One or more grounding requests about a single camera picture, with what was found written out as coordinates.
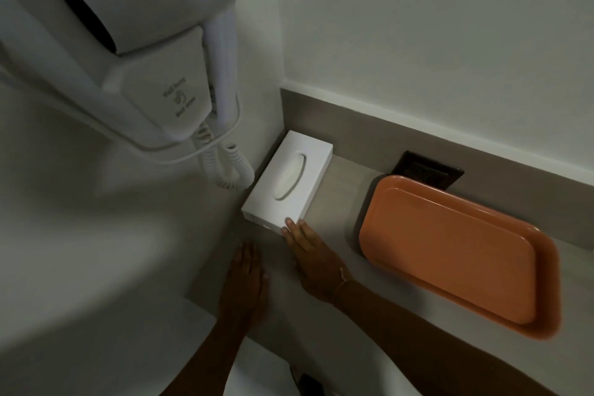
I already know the person's left hand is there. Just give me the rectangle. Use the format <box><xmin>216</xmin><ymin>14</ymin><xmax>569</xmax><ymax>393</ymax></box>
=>
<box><xmin>217</xmin><ymin>243</ymin><xmax>270</xmax><ymax>330</ymax></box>

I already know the person's right hand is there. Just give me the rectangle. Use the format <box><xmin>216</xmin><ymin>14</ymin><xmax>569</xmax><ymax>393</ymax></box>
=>
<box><xmin>282</xmin><ymin>218</ymin><xmax>354</xmax><ymax>306</ymax></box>

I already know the white tissue box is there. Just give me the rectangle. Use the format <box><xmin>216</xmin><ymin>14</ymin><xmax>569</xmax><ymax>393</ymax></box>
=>
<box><xmin>241</xmin><ymin>130</ymin><xmax>334</xmax><ymax>237</ymax></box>

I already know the person's left forearm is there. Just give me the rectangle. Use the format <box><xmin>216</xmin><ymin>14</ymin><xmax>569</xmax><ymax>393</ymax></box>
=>
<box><xmin>160</xmin><ymin>314</ymin><xmax>253</xmax><ymax>396</ymax></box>

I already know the person's right forearm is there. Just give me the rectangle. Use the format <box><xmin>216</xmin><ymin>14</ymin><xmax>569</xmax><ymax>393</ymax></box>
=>
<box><xmin>334</xmin><ymin>280</ymin><xmax>560</xmax><ymax>396</ymax></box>

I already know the orange plastic tray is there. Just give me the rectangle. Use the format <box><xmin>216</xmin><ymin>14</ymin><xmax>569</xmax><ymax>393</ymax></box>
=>
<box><xmin>358</xmin><ymin>175</ymin><xmax>561</xmax><ymax>341</ymax></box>

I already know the white hair dryer holder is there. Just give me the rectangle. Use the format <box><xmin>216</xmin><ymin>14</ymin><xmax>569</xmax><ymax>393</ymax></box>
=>
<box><xmin>0</xmin><ymin>22</ymin><xmax>242</xmax><ymax>165</ymax></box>

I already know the thin gold bracelet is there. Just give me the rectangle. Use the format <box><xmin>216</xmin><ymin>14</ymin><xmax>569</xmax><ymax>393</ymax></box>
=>
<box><xmin>331</xmin><ymin>268</ymin><xmax>354</xmax><ymax>308</ymax></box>

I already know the white coiled cord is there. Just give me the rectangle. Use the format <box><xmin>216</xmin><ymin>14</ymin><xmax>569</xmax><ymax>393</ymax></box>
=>
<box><xmin>192</xmin><ymin>121</ymin><xmax>255</xmax><ymax>190</ymax></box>

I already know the dark wall socket plate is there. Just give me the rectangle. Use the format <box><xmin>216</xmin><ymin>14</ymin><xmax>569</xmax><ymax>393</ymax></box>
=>
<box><xmin>391</xmin><ymin>150</ymin><xmax>465</xmax><ymax>192</ymax></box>

